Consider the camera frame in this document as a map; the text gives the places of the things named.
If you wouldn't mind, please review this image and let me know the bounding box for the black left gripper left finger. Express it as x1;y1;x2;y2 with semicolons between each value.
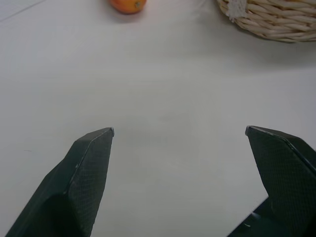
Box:
4;127;115;237

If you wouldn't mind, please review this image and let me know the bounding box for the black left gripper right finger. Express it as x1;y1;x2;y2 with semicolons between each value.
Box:
226;125;316;237

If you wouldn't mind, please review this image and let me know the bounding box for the woven wicker basket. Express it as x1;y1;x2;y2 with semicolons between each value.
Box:
216;0;316;43

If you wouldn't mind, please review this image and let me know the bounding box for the white cloth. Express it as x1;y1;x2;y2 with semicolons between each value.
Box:
227;0;248;23

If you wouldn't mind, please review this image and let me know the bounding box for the orange fruit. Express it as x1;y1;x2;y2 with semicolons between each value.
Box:
109;0;147;15

